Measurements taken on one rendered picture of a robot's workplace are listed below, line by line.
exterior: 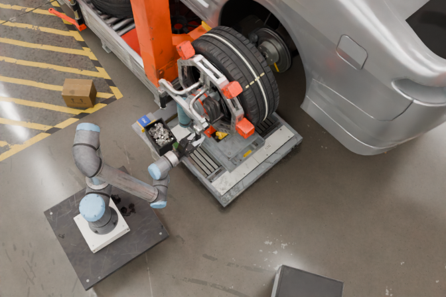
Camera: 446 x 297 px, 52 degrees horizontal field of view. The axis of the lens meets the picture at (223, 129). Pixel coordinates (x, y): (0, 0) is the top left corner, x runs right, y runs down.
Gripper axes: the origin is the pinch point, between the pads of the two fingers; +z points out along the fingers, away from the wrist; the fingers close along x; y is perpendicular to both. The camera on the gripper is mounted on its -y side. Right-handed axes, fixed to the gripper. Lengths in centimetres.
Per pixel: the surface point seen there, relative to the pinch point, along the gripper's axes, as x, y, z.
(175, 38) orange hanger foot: -70, 4, 37
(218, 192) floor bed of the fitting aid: 14, 75, 4
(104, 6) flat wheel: -162, 45, 33
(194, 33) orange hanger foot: -72, 15, 56
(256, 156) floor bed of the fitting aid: 11, 75, 46
